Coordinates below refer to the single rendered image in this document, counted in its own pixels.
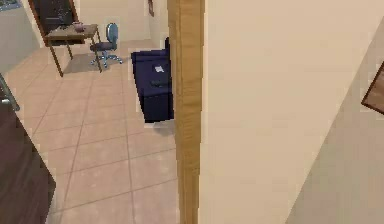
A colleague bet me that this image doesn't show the dark blue sofa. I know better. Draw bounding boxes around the dark blue sofa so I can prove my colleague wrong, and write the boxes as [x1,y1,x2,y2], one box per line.
[130,37,175,124]

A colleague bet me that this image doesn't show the blue office chair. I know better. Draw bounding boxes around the blue office chair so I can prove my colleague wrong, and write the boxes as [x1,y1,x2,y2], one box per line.
[89,22,124,69]

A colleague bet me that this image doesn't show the brown wooden desk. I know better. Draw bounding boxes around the brown wooden desk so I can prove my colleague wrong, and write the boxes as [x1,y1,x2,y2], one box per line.
[43,23,104,78]

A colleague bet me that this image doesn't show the dark brown room door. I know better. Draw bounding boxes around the dark brown room door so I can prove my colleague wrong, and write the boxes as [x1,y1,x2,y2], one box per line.
[0,87,57,224]

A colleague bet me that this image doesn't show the brown framed picture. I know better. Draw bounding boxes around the brown framed picture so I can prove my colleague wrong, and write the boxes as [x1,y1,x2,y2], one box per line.
[361,61,384,116]

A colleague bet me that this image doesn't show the light wooden door frame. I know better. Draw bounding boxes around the light wooden door frame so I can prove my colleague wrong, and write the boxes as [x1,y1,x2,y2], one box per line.
[167,0,206,224]

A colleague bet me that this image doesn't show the grey door handle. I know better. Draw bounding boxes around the grey door handle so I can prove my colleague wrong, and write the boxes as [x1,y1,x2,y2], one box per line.
[0,73,21,112]

